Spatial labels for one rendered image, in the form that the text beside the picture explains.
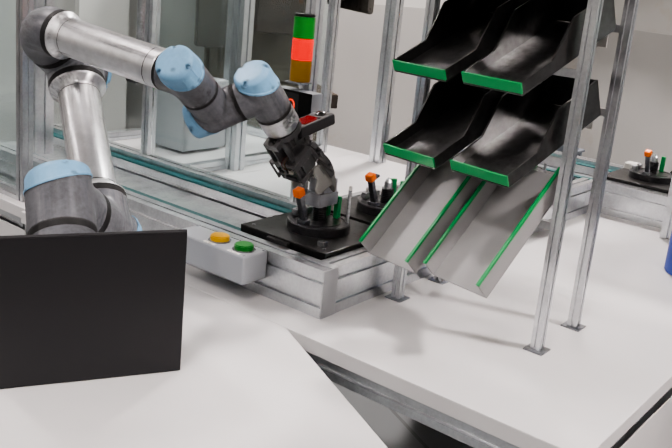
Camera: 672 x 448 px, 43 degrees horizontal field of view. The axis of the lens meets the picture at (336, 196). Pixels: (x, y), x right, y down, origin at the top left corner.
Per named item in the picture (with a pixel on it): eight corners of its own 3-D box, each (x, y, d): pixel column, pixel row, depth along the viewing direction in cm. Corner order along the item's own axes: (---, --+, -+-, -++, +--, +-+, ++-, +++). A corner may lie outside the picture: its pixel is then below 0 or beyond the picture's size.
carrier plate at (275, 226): (324, 263, 171) (325, 253, 171) (240, 232, 185) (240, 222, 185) (392, 241, 190) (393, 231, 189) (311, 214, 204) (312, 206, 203)
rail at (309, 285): (320, 319, 166) (325, 267, 163) (55, 209, 218) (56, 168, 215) (337, 312, 170) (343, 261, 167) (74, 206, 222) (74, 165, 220)
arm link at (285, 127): (270, 95, 171) (301, 101, 166) (279, 110, 174) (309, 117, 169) (249, 121, 168) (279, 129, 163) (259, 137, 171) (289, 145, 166)
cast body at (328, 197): (319, 208, 182) (321, 177, 180) (303, 204, 184) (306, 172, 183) (343, 202, 188) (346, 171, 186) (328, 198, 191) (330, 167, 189)
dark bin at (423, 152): (434, 170, 155) (427, 135, 151) (385, 154, 164) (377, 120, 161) (528, 101, 169) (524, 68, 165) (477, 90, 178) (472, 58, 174)
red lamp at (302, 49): (302, 61, 195) (304, 39, 194) (286, 58, 198) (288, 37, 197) (316, 61, 199) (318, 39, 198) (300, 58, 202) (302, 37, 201)
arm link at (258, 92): (226, 68, 162) (266, 50, 161) (250, 107, 170) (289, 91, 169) (229, 93, 157) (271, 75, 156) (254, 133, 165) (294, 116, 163)
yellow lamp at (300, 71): (300, 83, 196) (302, 61, 195) (284, 79, 199) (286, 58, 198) (314, 82, 200) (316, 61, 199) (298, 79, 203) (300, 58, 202)
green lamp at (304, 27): (304, 39, 194) (306, 17, 192) (288, 36, 197) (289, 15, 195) (318, 39, 198) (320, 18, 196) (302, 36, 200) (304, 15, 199)
